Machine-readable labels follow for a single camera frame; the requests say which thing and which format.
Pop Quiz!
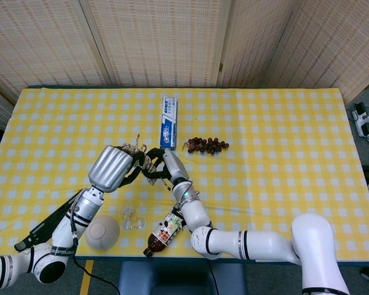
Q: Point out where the black and silver left hand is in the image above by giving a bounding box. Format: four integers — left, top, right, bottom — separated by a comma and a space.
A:
88, 145, 149, 194

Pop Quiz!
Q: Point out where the beige upturned bowl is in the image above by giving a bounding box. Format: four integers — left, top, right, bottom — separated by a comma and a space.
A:
85, 215, 121, 250

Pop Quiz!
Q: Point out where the yellow white checkered tablecloth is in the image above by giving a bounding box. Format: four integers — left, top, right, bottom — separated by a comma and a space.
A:
0, 88, 369, 262

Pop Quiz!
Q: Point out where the woven folding screen panel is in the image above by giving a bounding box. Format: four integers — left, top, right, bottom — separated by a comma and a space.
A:
264, 0, 369, 104
79, 0, 232, 89
0, 0, 108, 96
217, 0, 303, 89

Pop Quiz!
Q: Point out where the black and silver right hand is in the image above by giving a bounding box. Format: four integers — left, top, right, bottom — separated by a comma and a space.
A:
143, 147, 191, 187

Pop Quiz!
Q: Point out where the brown tea bottle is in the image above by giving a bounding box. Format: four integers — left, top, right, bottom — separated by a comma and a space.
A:
143, 207, 186, 258

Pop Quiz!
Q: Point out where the black flat bracket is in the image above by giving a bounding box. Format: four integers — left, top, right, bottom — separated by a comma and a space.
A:
14, 190, 84, 251

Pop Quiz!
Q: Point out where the beige speckled braided rope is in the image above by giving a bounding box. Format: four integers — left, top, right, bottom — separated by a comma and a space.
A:
119, 134, 167, 187

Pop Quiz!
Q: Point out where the dark red grape bunch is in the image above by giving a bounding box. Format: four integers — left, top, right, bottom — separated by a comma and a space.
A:
182, 137, 230, 155

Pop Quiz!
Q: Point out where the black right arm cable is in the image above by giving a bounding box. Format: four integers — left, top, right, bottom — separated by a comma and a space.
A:
206, 259, 220, 295

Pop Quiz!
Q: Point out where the blue toothpaste box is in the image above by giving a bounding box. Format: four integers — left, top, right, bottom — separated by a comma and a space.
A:
159, 95, 178, 151

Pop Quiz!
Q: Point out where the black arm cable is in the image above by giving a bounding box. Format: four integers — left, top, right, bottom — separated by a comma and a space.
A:
71, 230, 121, 295
206, 259, 220, 295

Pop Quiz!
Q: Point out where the clear twisted plastic piece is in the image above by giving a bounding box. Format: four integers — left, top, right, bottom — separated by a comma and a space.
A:
120, 206, 145, 230

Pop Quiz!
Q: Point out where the white power strip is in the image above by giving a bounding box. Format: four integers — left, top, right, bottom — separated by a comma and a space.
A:
352, 103, 369, 138

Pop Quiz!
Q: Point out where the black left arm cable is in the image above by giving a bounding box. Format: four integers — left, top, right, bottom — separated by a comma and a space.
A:
71, 230, 121, 295

